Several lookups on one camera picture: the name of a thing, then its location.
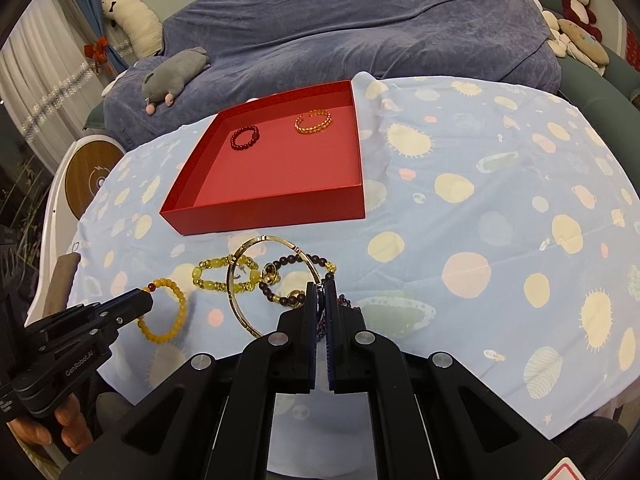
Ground person's left hand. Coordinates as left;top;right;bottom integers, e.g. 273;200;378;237
6;399;95;456

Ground green upholstered sofa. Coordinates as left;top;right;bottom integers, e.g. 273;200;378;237
500;0;640;173

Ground chunky yellow-green stone bracelet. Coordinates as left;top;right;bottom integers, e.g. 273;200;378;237
192;254;262;295

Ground white cow plush toy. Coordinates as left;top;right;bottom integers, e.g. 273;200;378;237
99;0;164;59

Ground purple-blue blanket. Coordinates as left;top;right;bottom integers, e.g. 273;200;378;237
102;0;562;154

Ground white board with wooden disc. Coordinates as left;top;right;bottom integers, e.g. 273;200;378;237
29;132;126;322

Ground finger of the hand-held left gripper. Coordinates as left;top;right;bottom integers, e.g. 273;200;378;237
75;289;155;346

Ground amber bead bracelet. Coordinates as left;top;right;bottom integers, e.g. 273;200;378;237
293;108;334;135

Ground grey plush toy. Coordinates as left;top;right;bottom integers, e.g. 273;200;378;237
141;46;211;115

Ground dark red bead bracelet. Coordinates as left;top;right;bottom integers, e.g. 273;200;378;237
229;124;261;150

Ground dark fuzzy cloth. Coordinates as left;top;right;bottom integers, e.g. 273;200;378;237
550;414;632;467

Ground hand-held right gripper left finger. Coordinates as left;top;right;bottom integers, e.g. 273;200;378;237
60;283;318;480

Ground red curtain tieback bow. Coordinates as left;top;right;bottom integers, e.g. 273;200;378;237
82;35;111;74

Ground light blue spotted tablecloth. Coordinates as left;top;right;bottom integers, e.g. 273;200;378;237
65;72;640;442

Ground red shallow box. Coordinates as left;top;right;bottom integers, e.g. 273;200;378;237
159;80;367;236

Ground dried grass stems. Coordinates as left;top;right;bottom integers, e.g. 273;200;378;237
0;154;57;262

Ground yellow round bead bracelet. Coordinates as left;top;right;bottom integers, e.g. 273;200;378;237
135;277;188;345

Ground dark purple bead strand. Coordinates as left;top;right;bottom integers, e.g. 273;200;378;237
317;293;362;346

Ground brown bead bracelet gold charm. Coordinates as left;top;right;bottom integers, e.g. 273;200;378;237
257;252;337;311

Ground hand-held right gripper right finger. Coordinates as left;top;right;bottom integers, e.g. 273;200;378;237
324;283;593;480

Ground blue curtain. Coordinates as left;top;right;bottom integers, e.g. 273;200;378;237
54;0;127;75

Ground white sheer curtain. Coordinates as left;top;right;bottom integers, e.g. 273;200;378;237
0;0;108;163

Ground gold bangle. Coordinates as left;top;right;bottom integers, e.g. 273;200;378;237
226;233;324;339

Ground round beige cookie cushion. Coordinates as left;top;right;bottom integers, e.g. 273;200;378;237
557;18;610;69

